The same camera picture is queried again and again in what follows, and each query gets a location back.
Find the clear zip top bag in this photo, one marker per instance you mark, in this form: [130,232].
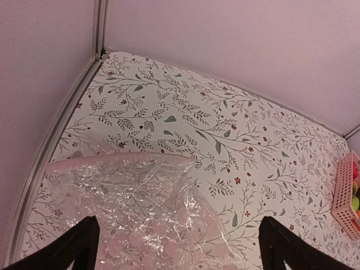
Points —
[150,213]

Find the pink perforated plastic basket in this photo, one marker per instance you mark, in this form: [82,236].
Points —
[342,209]

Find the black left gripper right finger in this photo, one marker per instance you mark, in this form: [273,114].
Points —
[279,247]

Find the green yellow toy mango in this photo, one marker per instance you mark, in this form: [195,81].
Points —
[355,198]

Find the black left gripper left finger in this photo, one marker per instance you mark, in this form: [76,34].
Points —
[76,248]

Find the red toy apple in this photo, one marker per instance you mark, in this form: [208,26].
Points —
[355,170]

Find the floral patterned table mat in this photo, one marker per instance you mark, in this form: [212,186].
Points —
[253,157]

